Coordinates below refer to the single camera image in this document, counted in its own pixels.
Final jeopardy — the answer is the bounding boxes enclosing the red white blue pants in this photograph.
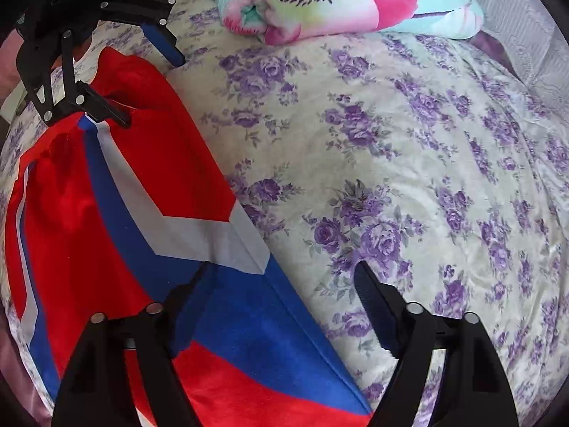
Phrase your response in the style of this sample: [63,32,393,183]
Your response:
[6,47,373,427]

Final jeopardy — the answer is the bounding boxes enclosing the white lace pillow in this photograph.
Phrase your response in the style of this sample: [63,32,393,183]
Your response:
[458,0,569,112]

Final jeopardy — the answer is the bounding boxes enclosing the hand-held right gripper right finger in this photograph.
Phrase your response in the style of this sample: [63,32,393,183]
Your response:
[354,260,520,427]

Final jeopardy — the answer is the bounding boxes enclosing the purple floral bedsheet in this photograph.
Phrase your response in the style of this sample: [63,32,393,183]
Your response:
[0,0,569,427]

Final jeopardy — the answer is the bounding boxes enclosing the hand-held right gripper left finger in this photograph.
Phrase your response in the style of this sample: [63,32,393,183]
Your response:
[51,262,211,427]

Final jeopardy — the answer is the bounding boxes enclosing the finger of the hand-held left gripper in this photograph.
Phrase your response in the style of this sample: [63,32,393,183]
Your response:
[17,30,132,127]
[87,0,186,67]

